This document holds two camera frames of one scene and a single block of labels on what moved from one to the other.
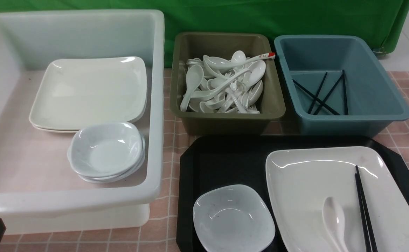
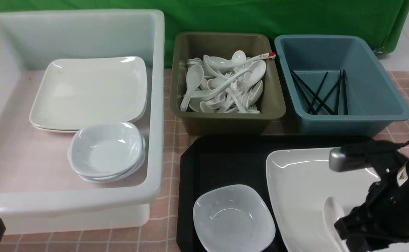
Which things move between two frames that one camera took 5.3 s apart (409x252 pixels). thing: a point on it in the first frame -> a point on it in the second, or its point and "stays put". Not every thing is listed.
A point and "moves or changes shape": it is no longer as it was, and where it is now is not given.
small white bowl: [233, 218] stays put
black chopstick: [373, 244] moves or changes shape
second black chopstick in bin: [317, 93] stays put
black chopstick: [364, 227] moves or changes shape
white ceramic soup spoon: [334, 216] stays put
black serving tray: [208, 161] stays put
